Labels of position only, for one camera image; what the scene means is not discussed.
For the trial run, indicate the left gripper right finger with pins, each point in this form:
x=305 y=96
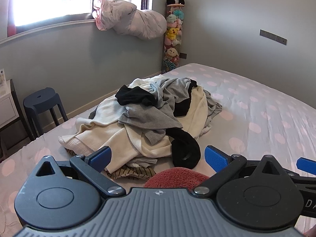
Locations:
x=226 y=169

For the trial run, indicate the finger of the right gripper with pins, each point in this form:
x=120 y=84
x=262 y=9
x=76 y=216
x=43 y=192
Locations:
x=306 y=165

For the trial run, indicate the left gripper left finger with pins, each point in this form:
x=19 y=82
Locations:
x=89 y=170

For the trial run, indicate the cream knit sweater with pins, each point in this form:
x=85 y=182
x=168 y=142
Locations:
x=126 y=142

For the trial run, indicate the grey ribbed garment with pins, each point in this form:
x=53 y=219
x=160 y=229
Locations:
x=155 y=120

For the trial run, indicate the brown striped garment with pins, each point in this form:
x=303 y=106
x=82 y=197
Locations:
x=130 y=172

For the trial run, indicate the red knit sleeve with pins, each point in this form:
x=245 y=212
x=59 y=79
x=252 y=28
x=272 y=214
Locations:
x=176 y=177

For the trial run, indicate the pink dotted bed sheet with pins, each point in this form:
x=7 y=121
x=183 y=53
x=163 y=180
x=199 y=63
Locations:
x=255 y=120

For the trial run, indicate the white fluffy garment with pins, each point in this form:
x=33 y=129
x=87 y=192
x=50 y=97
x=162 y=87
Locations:
x=109 y=110

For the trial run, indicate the black knit garment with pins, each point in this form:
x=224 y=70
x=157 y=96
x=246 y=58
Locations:
x=136 y=95

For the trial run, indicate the dark blue plastic stool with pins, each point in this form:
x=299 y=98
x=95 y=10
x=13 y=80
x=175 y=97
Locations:
x=40 y=102

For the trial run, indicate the white bedside cabinet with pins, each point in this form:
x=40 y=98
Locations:
x=14 y=127

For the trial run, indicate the plush toy storage column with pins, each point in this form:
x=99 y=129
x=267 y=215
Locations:
x=173 y=37

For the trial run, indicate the pink white duvet bundle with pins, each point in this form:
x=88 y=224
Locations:
x=125 y=19

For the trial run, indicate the dark wall socket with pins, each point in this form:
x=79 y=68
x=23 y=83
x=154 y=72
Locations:
x=182 y=55

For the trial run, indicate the grey wall switch panel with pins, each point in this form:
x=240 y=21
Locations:
x=273 y=37

